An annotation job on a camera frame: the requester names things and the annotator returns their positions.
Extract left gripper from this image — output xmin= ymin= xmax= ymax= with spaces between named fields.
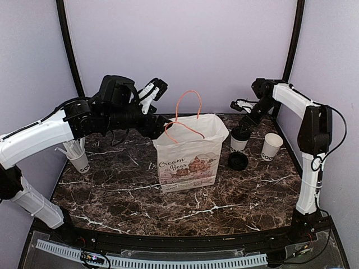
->
xmin=103 ymin=97 xmax=173 ymax=138

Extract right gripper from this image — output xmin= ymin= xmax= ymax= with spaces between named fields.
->
xmin=238 ymin=98 xmax=277 ymax=136

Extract white paper coffee cup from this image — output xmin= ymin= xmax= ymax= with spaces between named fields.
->
xmin=261 ymin=133 xmax=283 ymax=161

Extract white paper takeout bag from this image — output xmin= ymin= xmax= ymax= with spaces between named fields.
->
xmin=153 ymin=90 xmax=229 ymax=193

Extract black plastic cup lids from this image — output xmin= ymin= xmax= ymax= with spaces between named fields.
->
xmin=228 ymin=152 xmax=248 ymax=171

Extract bundle of straws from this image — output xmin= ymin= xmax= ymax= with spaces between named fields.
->
xmin=54 ymin=137 xmax=85 ymax=159

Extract single black cup lid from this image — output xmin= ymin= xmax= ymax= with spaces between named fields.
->
xmin=231 ymin=126 xmax=251 ymax=141

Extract paper cup holding straws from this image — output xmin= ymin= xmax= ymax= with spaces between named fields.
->
xmin=67 ymin=152 xmax=90 ymax=174

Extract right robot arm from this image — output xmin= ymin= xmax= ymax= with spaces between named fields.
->
xmin=235 ymin=78 xmax=333 ymax=215

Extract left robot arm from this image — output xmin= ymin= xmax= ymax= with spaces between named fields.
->
xmin=1 ymin=98 xmax=170 ymax=244

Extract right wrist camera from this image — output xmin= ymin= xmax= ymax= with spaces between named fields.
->
xmin=230 ymin=99 xmax=257 ymax=113

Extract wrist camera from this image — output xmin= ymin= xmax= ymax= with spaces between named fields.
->
xmin=230 ymin=99 xmax=257 ymax=113
xmin=139 ymin=78 xmax=168 ymax=114

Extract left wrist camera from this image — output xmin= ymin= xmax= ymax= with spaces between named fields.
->
xmin=139 ymin=78 xmax=168 ymax=114

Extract right black frame post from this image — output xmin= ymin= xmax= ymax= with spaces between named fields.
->
xmin=282 ymin=0 xmax=305 ymax=82

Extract black frame post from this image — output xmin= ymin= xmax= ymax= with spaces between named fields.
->
xmin=282 ymin=0 xmax=305 ymax=82
xmin=56 ymin=0 xmax=85 ymax=97

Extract white slotted cable duct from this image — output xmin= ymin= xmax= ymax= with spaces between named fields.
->
xmin=36 ymin=239 xmax=268 ymax=268

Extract left black frame post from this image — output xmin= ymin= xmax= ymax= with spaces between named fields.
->
xmin=56 ymin=0 xmax=85 ymax=97

